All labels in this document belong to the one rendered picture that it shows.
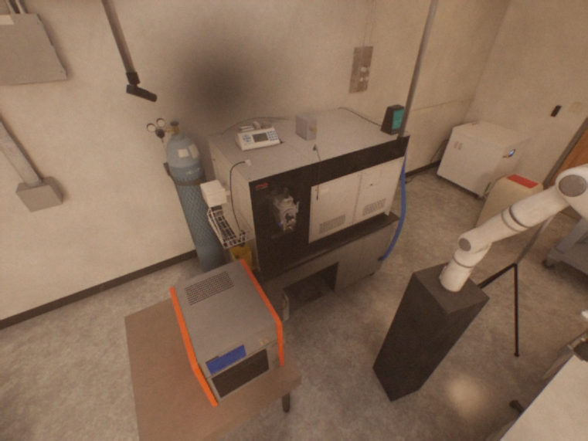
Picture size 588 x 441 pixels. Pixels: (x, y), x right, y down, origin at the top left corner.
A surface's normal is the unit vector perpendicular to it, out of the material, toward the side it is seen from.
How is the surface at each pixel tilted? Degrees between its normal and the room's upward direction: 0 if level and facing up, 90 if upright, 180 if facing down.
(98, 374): 0
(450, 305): 0
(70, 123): 90
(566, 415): 0
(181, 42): 90
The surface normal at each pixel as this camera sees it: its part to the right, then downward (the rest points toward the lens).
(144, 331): 0.00, -0.77
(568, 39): -0.86, 0.33
